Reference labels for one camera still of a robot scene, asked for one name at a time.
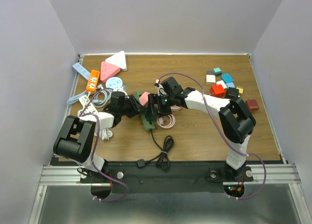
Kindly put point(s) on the green power strip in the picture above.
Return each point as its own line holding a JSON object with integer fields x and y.
{"x": 147, "y": 125}

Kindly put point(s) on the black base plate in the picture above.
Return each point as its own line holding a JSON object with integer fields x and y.
{"x": 180, "y": 178}

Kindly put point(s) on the pink triangular power strip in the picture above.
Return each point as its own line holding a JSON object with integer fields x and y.
{"x": 107, "y": 71}

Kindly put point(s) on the teal cube plug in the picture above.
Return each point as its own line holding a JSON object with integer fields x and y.
{"x": 217, "y": 71}

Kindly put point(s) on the light blue power strip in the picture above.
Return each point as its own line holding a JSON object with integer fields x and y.
{"x": 81, "y": 70}

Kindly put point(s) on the blue round socket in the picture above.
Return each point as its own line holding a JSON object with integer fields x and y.
{"x": 114, "y": 83}

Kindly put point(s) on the dark red cube plug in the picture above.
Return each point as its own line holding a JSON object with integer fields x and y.
{"x": 252, "y": 105}

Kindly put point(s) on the pink round socket with cable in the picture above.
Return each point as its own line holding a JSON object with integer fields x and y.
{"x": 168, "y": 121}

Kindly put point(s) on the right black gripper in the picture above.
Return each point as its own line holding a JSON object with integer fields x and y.
{"x": 154, "y": 98}

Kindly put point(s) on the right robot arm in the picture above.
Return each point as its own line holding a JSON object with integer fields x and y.
{"x": 232, "y": 118}

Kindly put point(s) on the small white cube plug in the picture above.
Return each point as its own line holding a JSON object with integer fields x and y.
{"x": 222, "y": 83}

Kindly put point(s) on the white triangular power strip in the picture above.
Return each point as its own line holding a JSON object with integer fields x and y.
{"x": 118, "y": 59}

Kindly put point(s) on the black cube plug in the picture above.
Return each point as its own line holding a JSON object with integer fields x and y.
{"x": 231, "y": 93}

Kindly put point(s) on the yellow cube plug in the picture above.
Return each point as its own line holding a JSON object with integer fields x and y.
{"x": 240, "y": 90}

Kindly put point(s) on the pink cube socket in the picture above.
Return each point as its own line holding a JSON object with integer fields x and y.
{"x": 143, "y": 99}

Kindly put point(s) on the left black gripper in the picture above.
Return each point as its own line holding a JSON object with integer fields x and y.
{"x": 137, "y": 107}

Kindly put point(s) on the grey cube plug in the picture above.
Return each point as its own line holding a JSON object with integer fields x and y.
{"x": 210, "y": 72}

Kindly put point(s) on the orange power strip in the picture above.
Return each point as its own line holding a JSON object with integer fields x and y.
{"x": 92, "y": 82}

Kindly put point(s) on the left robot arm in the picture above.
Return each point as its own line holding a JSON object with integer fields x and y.
{"x": 75, "y": 139}

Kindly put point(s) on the light blue cube plug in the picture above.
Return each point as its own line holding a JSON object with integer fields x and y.
{"x": 230, "y": 85}

